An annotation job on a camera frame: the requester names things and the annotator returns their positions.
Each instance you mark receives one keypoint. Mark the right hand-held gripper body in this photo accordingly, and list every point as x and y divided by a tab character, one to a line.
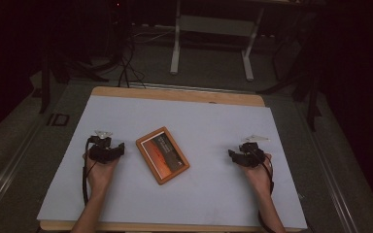
252	154

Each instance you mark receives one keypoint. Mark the white table mat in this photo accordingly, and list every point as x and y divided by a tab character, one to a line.
181	200

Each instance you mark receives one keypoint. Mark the metal floor rail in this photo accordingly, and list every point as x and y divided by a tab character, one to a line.
333	181
6	178

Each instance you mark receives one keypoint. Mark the black floor socket box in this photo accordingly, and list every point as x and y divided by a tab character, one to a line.
58	119

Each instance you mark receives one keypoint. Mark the person's right hand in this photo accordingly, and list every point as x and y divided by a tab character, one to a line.
259	176

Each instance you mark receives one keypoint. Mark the person's left hand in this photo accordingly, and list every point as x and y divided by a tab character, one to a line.
99	174

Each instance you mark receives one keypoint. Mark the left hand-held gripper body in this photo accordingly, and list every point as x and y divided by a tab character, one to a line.
99	152

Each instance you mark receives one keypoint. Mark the black metal stand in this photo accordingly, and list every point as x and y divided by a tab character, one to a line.
311	97
45	87

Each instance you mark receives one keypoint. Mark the white metal desk frame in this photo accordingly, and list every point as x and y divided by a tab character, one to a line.
213	26

